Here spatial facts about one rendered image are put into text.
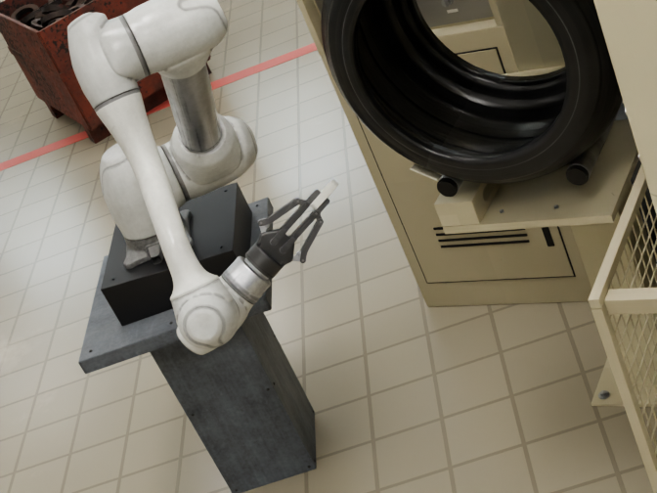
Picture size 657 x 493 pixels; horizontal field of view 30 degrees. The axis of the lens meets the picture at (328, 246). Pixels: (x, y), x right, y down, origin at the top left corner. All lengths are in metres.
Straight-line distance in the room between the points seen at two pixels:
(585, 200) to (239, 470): 1.38
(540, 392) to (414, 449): 0.37
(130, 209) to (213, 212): 0.25
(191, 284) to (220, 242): 0.71
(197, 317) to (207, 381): 0.98
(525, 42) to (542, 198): 0.36
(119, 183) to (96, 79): 0.56
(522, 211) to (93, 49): 0.92
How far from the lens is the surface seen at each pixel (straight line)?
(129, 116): 2.49
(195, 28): 2.50
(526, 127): 2.61
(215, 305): 2.28
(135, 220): 3.04
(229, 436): 3.35
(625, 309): 1.92
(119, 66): 2.48
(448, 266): 3.67
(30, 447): 4.17
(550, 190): 2.58
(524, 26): 2.70
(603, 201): 2.49
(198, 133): 2.86
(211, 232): 3.09
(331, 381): 3.70
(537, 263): 3.55
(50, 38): 5.87
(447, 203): 2.55
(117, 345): 3.06
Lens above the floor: 2.12
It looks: 29 degrees down
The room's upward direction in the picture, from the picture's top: 25 degrees counter-clockwise
